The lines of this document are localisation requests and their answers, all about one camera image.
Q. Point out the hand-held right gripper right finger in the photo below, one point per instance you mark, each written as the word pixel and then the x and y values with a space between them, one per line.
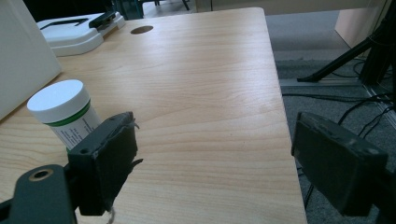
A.
pixel 334 165

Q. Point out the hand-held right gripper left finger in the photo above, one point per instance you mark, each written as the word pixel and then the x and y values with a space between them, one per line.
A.
pixel 101 165

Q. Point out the white jar with green band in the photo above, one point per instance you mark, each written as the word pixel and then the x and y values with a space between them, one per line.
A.
pixel 63 107

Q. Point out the black tripod stand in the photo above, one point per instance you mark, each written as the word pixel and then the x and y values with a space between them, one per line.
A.
pixel 361 49

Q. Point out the white flat device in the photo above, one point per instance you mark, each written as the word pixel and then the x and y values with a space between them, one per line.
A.
pixel 73 34

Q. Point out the white box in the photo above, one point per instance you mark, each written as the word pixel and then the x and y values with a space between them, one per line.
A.
pixel 21 53

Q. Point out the light wooden cabinet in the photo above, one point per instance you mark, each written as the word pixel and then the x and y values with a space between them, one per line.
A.
pixel 355 25

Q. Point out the black clip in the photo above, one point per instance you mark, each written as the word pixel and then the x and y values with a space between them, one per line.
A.
pixel 102 19

